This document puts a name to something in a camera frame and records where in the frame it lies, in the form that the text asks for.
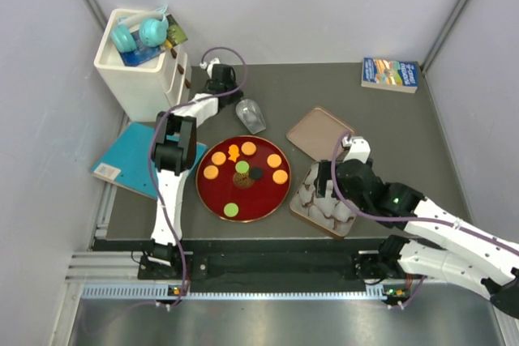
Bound orange round cookie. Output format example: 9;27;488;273
267;153;283;169
241;141;257;156
203;164;219;180
211;152;227;166
272;169;289;185

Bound black round cookie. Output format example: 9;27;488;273
249;167;264;181

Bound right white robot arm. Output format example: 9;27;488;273
315;160;518;318

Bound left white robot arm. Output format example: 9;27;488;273
138;58;243;281

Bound tin box with paper cups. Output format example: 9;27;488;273
290;161;356;239

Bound beige tin lid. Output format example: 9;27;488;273
286;106;355;160

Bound orange fish shaped cookie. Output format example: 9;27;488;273
228;144;240;163

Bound green picture card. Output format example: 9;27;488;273
162;14;188;49

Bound orange round cookie top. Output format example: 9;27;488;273
241;141;257;156

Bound white drawer cabinet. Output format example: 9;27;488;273
94;8;191;122

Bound green round cookie centre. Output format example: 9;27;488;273
235;160;250;174

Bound green round cookie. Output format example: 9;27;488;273
223;203;239;218
235;160;250;174

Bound blue book on cabinet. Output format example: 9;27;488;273
119;40;164;66

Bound teal headphones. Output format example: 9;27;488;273
110;6;169;53

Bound round red lacquer plate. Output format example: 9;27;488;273
195;135;291;223

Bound colourful paperback book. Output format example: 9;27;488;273
361;58;419;93

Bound blue notebook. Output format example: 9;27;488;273
89;121;208;201

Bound green round cookie bottom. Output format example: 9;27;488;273
223;203;239;218

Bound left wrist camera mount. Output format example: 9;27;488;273
199;58;221;77

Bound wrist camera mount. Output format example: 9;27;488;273
341;135;371;164
199;58;221;77

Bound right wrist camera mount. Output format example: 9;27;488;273
341;135;371;164

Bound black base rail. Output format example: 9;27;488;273
92;239;406;288

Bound grey slotted cable duct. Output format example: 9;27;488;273
81;284;408;301

